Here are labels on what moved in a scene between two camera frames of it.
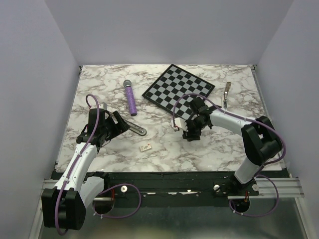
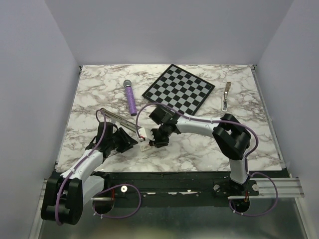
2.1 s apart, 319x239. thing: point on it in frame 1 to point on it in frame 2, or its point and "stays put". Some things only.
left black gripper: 119,128 to 127,141
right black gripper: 188,135 to 157,143
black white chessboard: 175,82 stays put
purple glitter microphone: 127,83 stays put
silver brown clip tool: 225,100 stays put
